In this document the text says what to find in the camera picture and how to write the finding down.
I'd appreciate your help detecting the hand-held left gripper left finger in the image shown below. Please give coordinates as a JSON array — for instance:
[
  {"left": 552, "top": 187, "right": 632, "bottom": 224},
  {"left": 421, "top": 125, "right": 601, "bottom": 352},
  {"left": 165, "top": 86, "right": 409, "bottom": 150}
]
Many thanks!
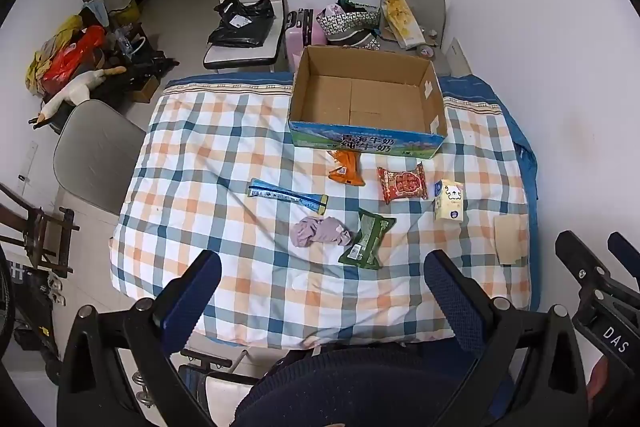
[{"left": 57, "top": 250, "right": 223, "bottom": 427}]

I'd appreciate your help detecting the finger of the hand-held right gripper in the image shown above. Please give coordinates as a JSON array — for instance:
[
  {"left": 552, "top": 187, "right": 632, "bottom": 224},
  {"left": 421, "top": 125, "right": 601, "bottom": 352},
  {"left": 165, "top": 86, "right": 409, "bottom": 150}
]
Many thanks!
[
  {"left": 555, "top": 230, "right": 610, "bottom": 305},
  {"left": 607, "top": 232, "right": 640, "bottom": 282}
]

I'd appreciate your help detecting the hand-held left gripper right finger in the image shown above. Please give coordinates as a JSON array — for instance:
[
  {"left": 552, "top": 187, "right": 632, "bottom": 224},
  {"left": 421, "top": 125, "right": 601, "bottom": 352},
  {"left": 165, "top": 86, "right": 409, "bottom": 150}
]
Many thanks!
[{"left": 424, "top": 249, "right": 599, "bottom": 427}]

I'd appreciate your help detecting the green snack packet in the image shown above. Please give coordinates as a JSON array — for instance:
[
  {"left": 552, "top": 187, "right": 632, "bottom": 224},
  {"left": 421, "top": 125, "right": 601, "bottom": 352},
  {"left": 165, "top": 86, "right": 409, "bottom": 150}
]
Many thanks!
[{"left": 338, "top": 208, "right": 397, "bottom": 269}]

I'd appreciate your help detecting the red snack packet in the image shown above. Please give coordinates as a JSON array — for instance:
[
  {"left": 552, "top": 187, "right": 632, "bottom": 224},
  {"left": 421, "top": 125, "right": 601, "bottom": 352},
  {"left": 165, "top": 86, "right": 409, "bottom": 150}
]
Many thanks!
[{"left": 376, "top": 162, "right": 430, "bottom": 204}]

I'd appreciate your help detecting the long blue packet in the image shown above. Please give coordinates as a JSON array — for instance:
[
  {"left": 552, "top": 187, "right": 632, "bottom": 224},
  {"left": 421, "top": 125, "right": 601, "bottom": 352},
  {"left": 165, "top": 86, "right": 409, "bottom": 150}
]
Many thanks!
[{"left": 246, "top": 178, "right": 329, "bottom": 214}]

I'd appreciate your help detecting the purple cloth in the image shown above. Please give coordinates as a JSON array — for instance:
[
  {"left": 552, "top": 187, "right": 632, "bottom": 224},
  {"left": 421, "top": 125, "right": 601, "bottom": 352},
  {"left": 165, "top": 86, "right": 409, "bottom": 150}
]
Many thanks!
[{"left": 291, "top": 215, "right": 354, "bottom": 249}]

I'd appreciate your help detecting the orange snack packet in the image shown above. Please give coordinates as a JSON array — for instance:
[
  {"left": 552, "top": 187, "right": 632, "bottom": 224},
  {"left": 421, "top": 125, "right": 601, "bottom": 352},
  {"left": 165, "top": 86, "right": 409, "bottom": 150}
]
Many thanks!
[{"left": 327, "top": 149, "right": 365, "bottom": 186}]

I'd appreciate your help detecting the person's right hand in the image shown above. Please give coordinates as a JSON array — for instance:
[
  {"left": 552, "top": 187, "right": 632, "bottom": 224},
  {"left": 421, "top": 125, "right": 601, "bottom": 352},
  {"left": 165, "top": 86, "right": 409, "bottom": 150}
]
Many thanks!
[{"left": 586, "top": 354, "right": 610, "bottom": 404}]

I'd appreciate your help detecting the beige paper sheet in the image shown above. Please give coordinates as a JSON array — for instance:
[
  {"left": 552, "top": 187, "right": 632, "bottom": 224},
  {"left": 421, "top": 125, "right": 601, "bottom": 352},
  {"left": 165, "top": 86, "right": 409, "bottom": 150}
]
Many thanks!
[{"left": 493, "top": 214, "right": 529, "bottom": 266}]

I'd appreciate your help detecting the metal dumbbell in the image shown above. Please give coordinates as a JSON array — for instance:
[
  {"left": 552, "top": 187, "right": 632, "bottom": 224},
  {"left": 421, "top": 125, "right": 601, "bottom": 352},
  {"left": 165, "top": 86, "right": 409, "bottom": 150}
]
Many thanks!
[{"left": 132, "top": 371, "right": 157, "bottom": 409}]

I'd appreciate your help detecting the person's dark knit clothing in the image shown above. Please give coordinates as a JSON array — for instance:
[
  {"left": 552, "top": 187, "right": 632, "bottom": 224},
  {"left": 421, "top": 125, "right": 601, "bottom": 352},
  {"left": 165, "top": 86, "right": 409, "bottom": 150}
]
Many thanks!
[{"left": 231, "top": 341, "right": 503, "bottom": 427}]

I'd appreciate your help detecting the checkered blanket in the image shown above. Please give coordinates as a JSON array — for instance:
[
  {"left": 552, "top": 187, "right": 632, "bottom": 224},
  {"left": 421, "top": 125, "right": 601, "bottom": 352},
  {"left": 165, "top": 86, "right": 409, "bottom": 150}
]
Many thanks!
[{"left": 110, "top": 79, "right": 533, "bottom": 350}]

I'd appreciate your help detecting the black bicycle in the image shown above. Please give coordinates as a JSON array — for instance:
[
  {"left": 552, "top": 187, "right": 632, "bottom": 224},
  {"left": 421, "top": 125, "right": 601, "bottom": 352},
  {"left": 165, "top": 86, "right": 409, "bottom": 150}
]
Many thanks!
[{"left": 0, "top": 244, "right": 68, "bottom": 385}]

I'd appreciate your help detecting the wooden folding chair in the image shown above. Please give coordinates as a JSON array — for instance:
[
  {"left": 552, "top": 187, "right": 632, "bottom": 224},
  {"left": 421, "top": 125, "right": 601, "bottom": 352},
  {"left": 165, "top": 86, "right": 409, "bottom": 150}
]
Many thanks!
[{"left": 0, "top": 182, "right": 81, "bottom": 279}]

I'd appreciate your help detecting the small cardboard box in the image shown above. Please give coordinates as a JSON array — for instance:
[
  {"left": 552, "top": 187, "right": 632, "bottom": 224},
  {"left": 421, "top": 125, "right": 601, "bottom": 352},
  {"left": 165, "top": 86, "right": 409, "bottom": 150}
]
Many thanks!
[{"left": 131, "top": 76, "right": 161, "bottom": 103}]

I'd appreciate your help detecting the white flat board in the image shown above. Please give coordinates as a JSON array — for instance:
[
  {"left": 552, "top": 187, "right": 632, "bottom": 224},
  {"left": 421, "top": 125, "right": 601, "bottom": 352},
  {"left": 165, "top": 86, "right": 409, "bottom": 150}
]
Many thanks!
[{"left": 444, "top": 37, "right": 471, "bottom": 76}]

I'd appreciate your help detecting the white goose plush toy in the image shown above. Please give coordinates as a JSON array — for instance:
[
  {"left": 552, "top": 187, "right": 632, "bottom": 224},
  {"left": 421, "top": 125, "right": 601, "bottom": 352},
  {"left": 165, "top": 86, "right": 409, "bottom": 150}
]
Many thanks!
[{"left": 28, "top": 65, "right": 128, "bottom": 128}]

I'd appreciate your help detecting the red plastic bag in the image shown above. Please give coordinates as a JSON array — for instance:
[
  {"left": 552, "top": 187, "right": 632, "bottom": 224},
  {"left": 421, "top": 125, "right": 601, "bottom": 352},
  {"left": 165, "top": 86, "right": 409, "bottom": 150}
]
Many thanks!
[{"left": 40, "top": 25, "right": 107, "bottom": 93}]

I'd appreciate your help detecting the pink suitcase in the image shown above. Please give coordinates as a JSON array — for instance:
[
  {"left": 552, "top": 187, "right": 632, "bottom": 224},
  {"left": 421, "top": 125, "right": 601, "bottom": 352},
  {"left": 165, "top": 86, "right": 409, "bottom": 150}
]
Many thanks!
[{"left": 283, "top": 8, "right": 329, "bottom": 73}]

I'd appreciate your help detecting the black plastic bag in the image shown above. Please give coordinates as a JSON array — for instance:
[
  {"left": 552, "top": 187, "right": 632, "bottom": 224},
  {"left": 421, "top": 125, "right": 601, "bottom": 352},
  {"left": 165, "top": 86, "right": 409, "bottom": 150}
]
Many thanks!
[{"left": 207, "top": 0, "right": 276, "bottom": 50}]

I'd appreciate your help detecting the yellow cloth bundle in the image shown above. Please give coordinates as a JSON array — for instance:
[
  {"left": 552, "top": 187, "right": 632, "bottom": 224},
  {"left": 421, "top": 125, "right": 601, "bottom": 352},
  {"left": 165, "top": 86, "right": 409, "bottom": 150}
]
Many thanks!
[{"left": 25, "top": 14, "right": 84, "bottom": 94}]

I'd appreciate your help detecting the yellow paper bag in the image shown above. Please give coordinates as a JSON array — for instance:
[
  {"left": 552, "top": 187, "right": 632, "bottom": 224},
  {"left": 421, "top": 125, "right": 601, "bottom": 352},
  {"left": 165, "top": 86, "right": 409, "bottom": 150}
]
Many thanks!
[{"left": 382, "top": 0, "right": 426, "bottom": 48}]

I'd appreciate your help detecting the patterned black white bag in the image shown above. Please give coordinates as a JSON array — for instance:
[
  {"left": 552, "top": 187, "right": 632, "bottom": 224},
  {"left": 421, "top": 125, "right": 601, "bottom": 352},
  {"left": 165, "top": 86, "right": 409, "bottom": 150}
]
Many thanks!
[{"left": 315, "top": 0, "right": 382, "bottom": 51}]

